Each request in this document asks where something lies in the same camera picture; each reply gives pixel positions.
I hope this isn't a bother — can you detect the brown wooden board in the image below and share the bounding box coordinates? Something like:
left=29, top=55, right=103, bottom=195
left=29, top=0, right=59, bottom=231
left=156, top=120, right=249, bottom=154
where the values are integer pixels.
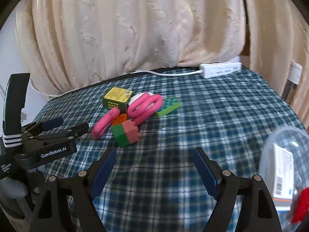
left=240, top=46, right=251, bottom=66

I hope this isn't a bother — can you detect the white medicine box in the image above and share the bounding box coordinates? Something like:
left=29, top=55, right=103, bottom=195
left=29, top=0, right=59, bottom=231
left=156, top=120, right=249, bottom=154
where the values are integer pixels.
left=272, top=143, right=294, bottom=212

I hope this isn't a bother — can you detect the wide cream curtain panel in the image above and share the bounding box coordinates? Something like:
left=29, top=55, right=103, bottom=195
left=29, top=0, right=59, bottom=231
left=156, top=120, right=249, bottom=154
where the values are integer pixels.
left=16, top=0, right=247, bottom=97

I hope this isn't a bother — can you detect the looped pink hair tie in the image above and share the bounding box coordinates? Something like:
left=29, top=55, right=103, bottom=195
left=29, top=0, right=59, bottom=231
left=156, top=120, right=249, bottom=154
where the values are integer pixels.
left=127, top=93, right=163, bottom=126

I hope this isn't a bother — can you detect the white power strip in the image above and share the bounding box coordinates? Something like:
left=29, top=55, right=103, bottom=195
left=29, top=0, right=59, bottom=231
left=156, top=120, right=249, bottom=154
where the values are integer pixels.
left=199, top=62, right=242, bottom=79

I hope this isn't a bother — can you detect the orange building block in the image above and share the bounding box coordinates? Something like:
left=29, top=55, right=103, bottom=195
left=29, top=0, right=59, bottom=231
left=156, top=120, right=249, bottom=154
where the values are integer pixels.
left=112, top=113, right=128, bottom=126

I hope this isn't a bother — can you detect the clear plastic container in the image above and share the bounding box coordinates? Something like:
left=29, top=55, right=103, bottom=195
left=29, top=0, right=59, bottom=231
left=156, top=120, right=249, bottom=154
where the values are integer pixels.
left=258, top=126, right=309, bottom=232

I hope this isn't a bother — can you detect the red building block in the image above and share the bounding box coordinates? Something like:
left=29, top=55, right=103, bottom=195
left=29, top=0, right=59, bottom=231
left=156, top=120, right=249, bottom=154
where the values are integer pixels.
left=291, top=187, right=309, bottom=224

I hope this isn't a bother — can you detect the white power cable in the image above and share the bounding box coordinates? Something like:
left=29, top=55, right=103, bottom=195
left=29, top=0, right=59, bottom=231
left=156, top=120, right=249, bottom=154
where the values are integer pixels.
left=48, top=70, right=204, bottom=99

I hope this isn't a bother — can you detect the white tower appliance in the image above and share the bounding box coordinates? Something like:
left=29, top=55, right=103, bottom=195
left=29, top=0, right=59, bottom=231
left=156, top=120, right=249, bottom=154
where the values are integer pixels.
left=281, top=60, right=303, bottom=104

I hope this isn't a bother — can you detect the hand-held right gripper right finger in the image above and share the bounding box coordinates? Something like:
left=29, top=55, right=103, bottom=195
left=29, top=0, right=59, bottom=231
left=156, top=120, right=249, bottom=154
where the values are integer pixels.
left=193, top=147, right=283, bottom=232

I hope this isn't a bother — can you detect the narrow cream curtain panel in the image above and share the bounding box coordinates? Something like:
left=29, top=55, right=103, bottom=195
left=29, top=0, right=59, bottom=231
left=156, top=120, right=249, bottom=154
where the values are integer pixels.
left=239, top=0, right=309, bottom=126

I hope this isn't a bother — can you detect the small white dish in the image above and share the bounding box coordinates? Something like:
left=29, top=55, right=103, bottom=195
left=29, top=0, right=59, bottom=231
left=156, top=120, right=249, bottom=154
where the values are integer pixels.
left=128, top=92, right=157, bottom=107

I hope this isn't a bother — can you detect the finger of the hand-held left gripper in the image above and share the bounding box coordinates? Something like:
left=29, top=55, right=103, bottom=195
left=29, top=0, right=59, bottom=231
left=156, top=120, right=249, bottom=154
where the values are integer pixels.
left=23, top=117, right=64, bottom=136
left=30, top=123, right=89, bottom=144

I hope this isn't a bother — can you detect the green and pink block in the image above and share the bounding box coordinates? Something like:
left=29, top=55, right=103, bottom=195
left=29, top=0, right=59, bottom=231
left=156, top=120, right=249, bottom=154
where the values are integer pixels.
left=112, top=119, right=142, bottom=147

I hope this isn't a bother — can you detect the blue plaid blanket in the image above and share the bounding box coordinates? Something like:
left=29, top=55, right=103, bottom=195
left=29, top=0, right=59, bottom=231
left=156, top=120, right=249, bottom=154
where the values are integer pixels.
left=31, top=69, right=309, bottom=232

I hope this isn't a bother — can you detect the green studded building plate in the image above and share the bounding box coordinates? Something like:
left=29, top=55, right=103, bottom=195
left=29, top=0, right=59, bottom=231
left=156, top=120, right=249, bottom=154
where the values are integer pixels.
left=156, top=97, right=181, bottom=118

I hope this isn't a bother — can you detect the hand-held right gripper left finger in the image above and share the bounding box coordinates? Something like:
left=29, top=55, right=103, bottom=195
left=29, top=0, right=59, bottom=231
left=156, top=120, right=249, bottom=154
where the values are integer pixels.
left=29, top=147, right=117, bottom=232

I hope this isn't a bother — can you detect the green box with yellow label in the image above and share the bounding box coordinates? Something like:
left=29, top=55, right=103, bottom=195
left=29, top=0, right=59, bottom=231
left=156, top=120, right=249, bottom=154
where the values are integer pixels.
left=102, top=87, right=135, bottom=112

